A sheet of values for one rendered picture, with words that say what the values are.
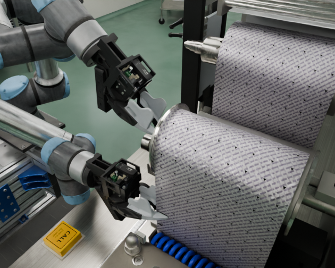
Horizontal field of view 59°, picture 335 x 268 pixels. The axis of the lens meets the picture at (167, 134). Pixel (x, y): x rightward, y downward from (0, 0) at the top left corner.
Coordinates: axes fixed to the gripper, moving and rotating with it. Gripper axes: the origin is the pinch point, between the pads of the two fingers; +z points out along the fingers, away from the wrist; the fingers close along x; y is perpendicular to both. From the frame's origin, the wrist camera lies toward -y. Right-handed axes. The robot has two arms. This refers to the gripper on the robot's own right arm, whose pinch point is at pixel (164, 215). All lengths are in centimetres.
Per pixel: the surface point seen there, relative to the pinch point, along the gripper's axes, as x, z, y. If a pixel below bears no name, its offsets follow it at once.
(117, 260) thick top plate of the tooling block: -11.0, -4.5, -6.0
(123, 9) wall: 399, -357, -105
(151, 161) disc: -1.2, -1.9, 16.0
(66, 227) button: -7.6, -26.8, -16.5
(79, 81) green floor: 165, -226, -109
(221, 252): -0.3, 13.6, -1.2
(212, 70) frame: 44.6, -11.6, 12.0
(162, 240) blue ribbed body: -2.7, 1.3, -4.7
